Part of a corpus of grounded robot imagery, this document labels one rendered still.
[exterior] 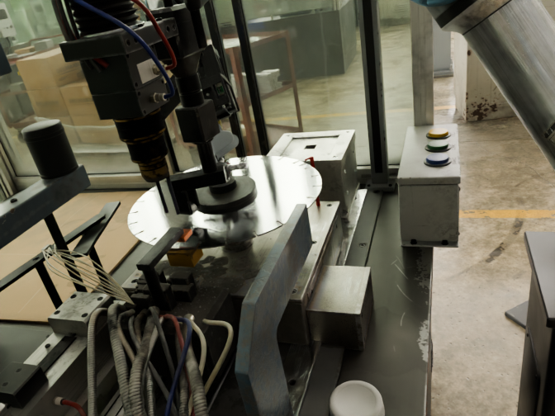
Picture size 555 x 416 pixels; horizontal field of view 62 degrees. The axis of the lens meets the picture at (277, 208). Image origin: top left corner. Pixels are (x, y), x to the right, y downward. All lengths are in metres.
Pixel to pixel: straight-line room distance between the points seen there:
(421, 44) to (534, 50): 0.50
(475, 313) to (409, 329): 1.19
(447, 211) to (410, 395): 0.37
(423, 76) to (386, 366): 0.65
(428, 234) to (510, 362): 0.93
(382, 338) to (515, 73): 0.41
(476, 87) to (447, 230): 2.92
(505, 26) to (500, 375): 1.31
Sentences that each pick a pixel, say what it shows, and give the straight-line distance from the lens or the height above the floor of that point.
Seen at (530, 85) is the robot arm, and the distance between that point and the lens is 0.63.
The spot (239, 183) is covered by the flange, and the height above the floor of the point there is 0.96.
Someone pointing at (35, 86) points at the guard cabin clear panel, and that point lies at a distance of 1.60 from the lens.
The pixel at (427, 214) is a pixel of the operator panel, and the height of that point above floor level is 0.82.
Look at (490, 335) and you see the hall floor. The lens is 1.87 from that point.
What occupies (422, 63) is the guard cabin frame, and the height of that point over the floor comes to 1.04.
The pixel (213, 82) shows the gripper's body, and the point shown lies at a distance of 0.81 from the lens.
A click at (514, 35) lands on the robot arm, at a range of 0.62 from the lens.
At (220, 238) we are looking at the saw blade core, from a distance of 0.66.
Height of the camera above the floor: 1.28
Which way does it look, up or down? 27 degrees down
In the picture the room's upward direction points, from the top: 11 degrees counter-clockwise
